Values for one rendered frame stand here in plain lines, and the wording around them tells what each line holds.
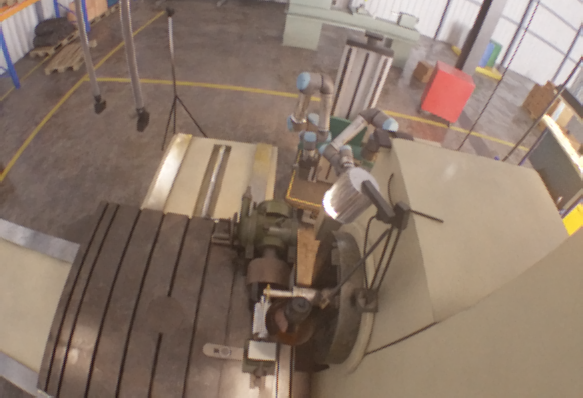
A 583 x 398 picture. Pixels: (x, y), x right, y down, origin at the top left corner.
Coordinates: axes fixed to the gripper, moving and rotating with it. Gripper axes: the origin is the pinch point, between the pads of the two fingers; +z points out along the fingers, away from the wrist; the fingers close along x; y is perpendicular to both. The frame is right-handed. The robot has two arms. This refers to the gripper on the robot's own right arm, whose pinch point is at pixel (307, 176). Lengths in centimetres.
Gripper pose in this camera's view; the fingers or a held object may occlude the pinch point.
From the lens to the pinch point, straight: 203.7
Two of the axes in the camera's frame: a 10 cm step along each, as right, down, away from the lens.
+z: -0.5, 9.1, 4.1
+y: 0.6, -4.1, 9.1
